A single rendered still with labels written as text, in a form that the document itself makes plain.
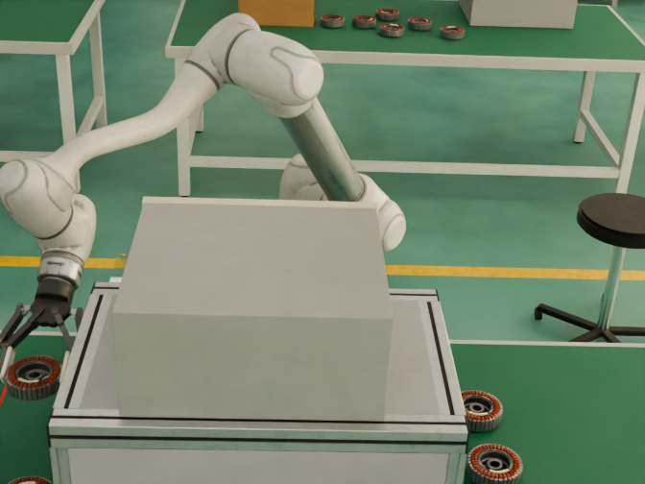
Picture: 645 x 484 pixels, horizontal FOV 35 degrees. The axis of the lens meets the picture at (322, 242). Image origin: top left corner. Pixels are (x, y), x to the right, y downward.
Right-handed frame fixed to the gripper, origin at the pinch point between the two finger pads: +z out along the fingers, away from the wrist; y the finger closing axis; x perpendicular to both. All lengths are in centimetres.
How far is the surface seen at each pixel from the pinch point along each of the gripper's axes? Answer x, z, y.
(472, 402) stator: 26, -12, 90
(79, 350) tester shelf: -23.1, 4.0, 14.6
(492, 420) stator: 22, -7, 94
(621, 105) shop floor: 295, -321, 212
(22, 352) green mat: 32.5, -18.3, -15.1
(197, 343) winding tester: -44, 10, 39
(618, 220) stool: 113, -120, 152
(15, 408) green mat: 22.2, -0.7, -9.8
